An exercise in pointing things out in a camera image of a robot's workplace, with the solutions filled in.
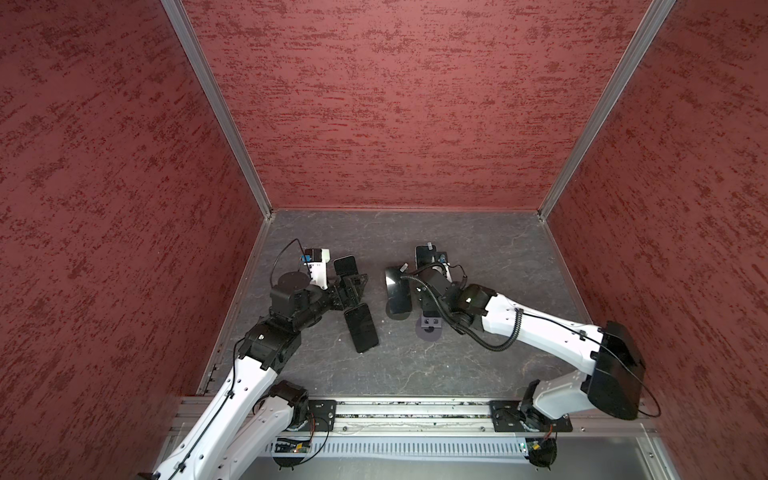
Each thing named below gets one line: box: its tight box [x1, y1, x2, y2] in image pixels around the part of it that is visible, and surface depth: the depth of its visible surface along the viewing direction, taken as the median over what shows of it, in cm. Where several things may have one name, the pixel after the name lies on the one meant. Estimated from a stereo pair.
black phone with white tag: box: [415, 242, 437, 269], surface depth 94 cm
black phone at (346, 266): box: [333, 256, 359, 275], surface depth 92 cm
